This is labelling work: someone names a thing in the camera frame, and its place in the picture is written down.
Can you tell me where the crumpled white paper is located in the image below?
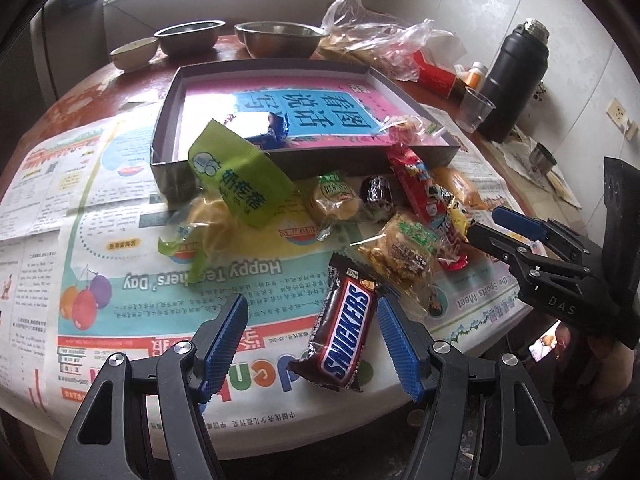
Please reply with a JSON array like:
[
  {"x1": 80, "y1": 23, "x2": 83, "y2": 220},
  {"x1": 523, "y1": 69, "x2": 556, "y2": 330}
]
[{"x1": 492, "y1": 127, "x2": 583, "y2": 208}]

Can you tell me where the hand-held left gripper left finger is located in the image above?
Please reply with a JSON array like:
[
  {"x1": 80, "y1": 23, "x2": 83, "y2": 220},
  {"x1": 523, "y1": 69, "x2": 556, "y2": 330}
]
[{"x1": 52, "y1": 292, "x2": 249, "y2": 480}]

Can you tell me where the clear wrapped pink candy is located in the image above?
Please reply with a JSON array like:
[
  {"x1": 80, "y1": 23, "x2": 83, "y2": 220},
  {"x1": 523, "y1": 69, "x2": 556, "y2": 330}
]
[{"x1": 380, "y1": 115, "x2": 446, "y2": 145}]

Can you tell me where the small steel bowl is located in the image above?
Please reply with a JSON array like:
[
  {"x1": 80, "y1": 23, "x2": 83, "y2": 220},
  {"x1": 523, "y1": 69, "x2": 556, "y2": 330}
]
[{"x1": 154, "y1": 20, "x2": 227, "y2": 57}]

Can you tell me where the green candy packet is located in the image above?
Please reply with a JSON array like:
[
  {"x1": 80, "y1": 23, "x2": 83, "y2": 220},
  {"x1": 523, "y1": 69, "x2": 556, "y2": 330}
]
[{"x1": 157, "y1": 119, "x2": 296, "y2": 283}]

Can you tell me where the orange wrapped snack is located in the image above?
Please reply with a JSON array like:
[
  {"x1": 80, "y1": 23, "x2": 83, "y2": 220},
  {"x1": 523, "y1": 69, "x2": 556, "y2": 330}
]
[{"x1": 432, "y1": 166, "x2": 488, "y2": 211}]

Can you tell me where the grey cardboard box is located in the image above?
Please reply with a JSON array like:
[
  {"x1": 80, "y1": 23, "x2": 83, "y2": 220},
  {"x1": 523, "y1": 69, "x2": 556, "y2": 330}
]
[{"x1": 150, "y1": 58, "x2": 462, "y2": 201}]

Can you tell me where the rice crisp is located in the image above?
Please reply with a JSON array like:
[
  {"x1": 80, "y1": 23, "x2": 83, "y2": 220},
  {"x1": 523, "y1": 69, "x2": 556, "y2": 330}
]
[{"x1": 350, "y1": 210, "x2": 441, "y2": 318}]

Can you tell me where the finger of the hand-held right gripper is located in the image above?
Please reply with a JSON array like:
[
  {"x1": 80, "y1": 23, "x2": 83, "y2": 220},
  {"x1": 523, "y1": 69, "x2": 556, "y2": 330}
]
[
  {"x1": 466, "y1": 222, "x2": 553, "y2": 283},
  {"x1": 491, "y1": 206, "x2": 591, "y2": 262}
]

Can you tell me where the refrigerator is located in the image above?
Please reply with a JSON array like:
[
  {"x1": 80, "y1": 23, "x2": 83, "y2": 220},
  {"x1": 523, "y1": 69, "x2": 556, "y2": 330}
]
[{"x1": 30, "y1": 0, "x2": 111, "y2": 106}]

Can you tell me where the clear plastic bag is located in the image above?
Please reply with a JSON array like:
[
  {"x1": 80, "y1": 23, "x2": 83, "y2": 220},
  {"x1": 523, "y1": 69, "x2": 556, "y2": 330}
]
[{"x1": 320, "y1": 0, "x2": 468, "y2": 82}]

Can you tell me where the small metal cup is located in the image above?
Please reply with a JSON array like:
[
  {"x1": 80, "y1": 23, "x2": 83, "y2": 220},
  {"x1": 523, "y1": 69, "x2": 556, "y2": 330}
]
[{"x1": 529, "y1": 142, "x2": 557, "y2": 173}]

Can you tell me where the yellow purple snack packet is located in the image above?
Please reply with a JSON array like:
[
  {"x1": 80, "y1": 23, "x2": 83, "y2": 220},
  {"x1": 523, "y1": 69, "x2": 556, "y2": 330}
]
[{"x1": 445, "y1": 197, "x2": 478, "y2": 246}]

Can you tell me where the green label pastry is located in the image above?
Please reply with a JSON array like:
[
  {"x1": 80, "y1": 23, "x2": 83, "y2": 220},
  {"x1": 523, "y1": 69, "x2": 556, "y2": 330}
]
[{"x1": 307, "y1": 170, "x2": 368, "y2": 241}]

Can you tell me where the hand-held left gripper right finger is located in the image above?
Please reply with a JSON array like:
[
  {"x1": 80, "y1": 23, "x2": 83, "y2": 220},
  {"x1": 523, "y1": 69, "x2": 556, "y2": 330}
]
[{"x1": 376, "y1": 296, "x2": 571, "y2": 480}]

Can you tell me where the clear plastic cup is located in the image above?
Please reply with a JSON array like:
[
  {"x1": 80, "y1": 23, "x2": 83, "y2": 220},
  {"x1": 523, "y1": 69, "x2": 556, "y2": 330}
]
[{"x1": 457, "y1": 86, "x2": 497, "y2": 134}]

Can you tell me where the newspaper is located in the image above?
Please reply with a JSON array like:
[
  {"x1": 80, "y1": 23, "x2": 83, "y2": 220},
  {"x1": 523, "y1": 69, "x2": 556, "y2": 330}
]
[{"x1": 0, "y1": 105, "x2": 531, "y2": 431}]

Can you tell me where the red cartoon snack packet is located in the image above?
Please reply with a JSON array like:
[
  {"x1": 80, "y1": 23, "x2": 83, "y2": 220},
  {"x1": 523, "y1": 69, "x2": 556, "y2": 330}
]
[{"x1": 387, "y1": 144, "x2": 471, "y2": 271}]

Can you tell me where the dark brown round candy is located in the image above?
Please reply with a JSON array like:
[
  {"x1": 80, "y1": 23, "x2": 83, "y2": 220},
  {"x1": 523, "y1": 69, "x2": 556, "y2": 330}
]
[{"x1": 360, "y1": 174, "x2": 401, "y2": 221}]

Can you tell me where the black thermos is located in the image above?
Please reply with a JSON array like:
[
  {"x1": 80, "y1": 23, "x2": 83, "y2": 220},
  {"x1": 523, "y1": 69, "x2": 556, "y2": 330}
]
[{"x1": 477, "y1": 17, "x2": 551, "y2": 143}]

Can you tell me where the person's right hand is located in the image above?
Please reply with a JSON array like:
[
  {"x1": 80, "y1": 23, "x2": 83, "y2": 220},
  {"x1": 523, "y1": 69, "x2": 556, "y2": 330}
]
[{"x1": 552, "y1": 320, "x2": 640, "y2": 403}]

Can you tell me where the large steel bowl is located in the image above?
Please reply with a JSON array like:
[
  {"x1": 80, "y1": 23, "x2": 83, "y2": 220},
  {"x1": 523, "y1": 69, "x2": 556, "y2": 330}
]
[{"x1": 234, "y1": 21, "x2": 328, "y2": 59}]

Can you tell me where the white ceramic bowl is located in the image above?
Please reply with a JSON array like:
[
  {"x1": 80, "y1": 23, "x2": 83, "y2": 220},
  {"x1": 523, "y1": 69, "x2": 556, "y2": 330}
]
[{"x1": 109, "y1": 36, "x2": 160, "y2": 72}]

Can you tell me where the red box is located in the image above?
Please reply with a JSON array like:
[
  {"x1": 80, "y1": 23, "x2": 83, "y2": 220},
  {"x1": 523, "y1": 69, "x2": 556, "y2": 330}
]
[{"x1": 412, "y1": 50, "x2": 468, "y2": 98}]

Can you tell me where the brown chocolate bar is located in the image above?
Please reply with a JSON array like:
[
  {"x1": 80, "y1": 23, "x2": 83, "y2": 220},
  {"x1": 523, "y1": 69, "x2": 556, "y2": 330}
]
[{"x1": 290, "y1": 252, "x2": 380, "y2": 393}]

